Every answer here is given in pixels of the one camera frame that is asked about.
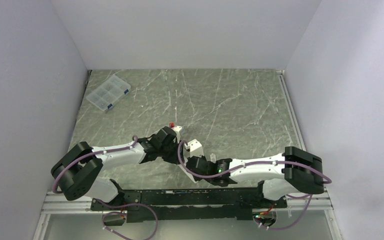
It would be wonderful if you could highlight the purple cable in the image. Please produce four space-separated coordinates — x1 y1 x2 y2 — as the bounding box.
51 134 140 195
177 140 333 201

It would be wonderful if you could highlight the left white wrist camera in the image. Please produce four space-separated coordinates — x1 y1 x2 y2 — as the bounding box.
168 122 184 143

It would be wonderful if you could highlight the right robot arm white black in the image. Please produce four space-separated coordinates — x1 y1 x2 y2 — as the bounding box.
177 145 331 208

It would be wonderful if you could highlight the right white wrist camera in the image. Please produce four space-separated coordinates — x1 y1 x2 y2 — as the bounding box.
183 139 204 158

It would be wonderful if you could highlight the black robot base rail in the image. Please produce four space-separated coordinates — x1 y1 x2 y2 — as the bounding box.
90 187 287 223

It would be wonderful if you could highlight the white battery cover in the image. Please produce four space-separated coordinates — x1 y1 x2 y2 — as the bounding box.
210 153 217 163

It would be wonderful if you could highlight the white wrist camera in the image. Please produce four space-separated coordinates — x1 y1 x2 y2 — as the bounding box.
183 139 204 158
168 122 184 143

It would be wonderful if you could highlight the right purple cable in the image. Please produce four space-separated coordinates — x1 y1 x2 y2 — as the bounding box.
177 140 333 201

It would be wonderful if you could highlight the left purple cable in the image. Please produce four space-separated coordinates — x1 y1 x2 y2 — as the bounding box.
51 134 140 195

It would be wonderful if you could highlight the aluminium rail right edge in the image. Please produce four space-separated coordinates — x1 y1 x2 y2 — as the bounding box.
276 70 334 211

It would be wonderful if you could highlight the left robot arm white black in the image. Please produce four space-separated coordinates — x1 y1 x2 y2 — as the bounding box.
50 125 183 210

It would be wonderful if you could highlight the clear plastic compartment box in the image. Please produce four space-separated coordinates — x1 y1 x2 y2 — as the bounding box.
86 74 131 113

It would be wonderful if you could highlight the white remote control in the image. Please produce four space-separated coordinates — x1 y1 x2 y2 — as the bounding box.
178 163 200 184

